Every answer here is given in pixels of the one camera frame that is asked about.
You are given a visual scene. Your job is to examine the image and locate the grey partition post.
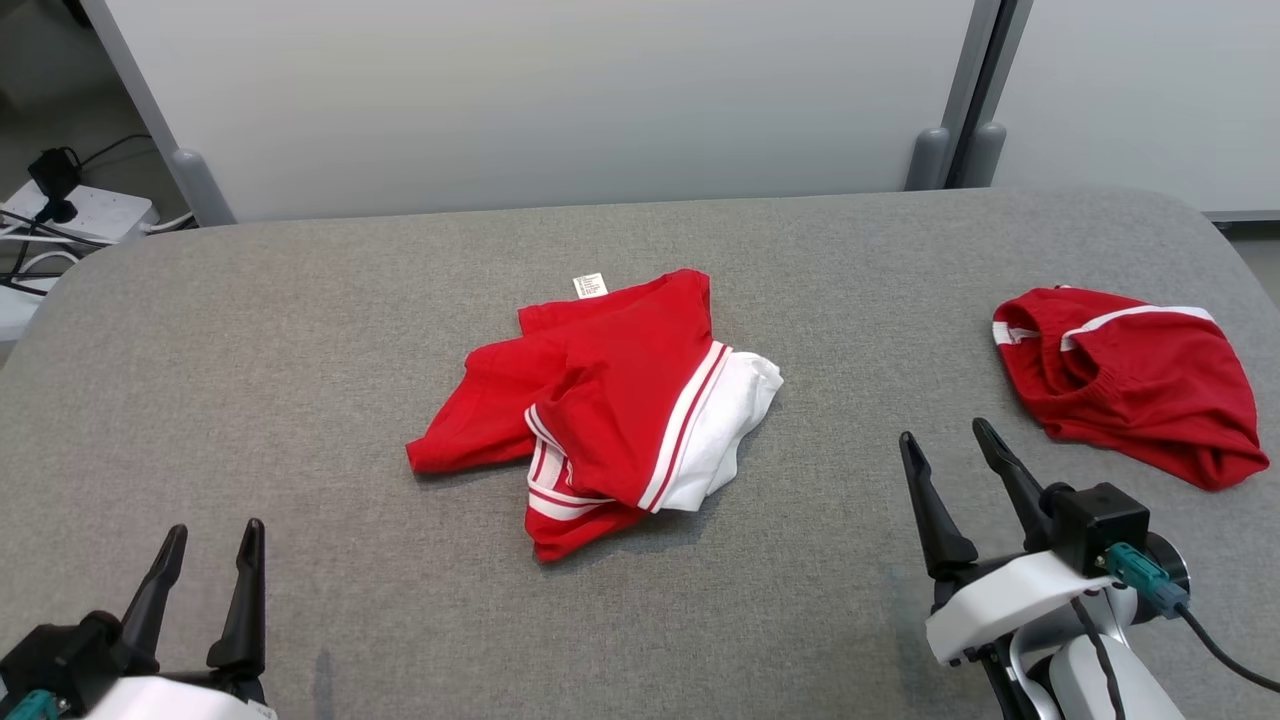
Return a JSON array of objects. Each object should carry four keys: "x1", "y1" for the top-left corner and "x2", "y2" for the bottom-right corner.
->
[
  {"x1": 945, "y1": 0, "x2": 1036, "y2": 189},
  {"x1": 905, "y1": 0, "x2": 1004, "y2": 191},
  {"x1": 78, "y1": 0, "x2": 238, "y2": 227}
]

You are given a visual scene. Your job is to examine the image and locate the white power strip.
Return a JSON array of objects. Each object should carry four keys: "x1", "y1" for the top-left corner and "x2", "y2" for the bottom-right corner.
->
[{"x1": 0, "y1": 183, "x2": 161, "y2": 251}]

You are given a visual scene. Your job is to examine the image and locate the teal right camera connector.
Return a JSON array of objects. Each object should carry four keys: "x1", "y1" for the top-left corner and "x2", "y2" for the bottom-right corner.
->
[{"x1": 1105, "y1": 542, "x2": 1191, "y2": 618}]

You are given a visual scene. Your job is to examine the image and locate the red shorts with white stripe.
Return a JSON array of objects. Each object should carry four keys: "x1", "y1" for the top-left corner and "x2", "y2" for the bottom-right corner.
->
[{"x1": 992, "y1": 285, "x2": 1271, "y2": 492}]

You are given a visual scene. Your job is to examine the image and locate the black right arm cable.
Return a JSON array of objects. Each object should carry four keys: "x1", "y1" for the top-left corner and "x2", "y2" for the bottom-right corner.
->
[{"x1": 1070, "y1": 597, "x2": 1126, "y2": 720}]

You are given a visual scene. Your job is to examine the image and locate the black right camera cable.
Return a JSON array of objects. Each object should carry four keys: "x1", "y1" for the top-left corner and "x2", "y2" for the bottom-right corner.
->
[{"x1": 1180, "y1": 605, "x2": 1280, "y2": 694}]

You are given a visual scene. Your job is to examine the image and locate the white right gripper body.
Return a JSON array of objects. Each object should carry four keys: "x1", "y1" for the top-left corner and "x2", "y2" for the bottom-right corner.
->
[{"x1": 925, "y1": 548, "x2": 1116, "y2": 720}]

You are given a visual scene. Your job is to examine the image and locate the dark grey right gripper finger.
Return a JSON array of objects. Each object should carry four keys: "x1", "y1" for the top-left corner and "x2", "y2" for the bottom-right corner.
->
[
  {"x1": 972, "y1": 418, "x2": 1056, "y2": 554},
  {"x1": 898, "y1": 431, "x2": 979, "y2": 581}
]

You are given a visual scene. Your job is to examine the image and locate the teal left camera connector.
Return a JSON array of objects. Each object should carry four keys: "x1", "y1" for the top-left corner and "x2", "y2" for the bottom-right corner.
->
[{"x1": 0, "y1": 688, "x2": 63, "y2": 720}]

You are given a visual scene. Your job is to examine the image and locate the red Bulls 23 jersey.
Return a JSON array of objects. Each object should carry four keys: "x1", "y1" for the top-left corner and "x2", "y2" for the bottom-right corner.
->
[{"x1": 405, "y1": 268, "x2": 784, "y2": 564}]

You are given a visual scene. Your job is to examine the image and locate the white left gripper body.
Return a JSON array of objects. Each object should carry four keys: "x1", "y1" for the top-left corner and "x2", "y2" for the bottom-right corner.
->
[{"x1": 85, "y1": 660, "x2": 279, "y2": 720}]

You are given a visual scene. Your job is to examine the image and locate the white partition panel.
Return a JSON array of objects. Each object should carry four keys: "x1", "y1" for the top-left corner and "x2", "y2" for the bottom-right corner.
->
[
  {"x1": 100, "y1": 0, "x2": 976, "y2": 223},
  {"x1": 993, "y1": 0, "x2": 1280, "y2": 223}
]

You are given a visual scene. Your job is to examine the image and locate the black plug adapter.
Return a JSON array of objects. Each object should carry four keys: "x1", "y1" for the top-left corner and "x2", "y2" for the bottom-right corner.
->
[{"x1": 27, "y1": 147, "x2": 83, "y2": 223}]

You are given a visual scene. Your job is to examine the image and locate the teal camera connector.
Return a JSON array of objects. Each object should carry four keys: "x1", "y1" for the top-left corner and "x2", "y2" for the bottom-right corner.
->
[
  {"x1": 1105, "y1": 542, "x2": 1191, "y2": 618},
  {"x1": 0, "y1": 688, "x2": 63, "y2": 720}
]

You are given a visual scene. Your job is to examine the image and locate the black adapter cable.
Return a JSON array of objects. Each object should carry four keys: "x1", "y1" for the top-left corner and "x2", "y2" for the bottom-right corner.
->
[{"x1": 75, "y1": 133, "x2": 151, "y2": 171}]

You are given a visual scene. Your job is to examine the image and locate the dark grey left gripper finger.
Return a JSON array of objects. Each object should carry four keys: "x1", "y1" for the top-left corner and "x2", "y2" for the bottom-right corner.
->
[
  {"x1": 206, "y1": 518, "x2": 267, "y2": 681},
  {"x1": 118, "y1": 524, "x2": 189, "y2": 673}
]

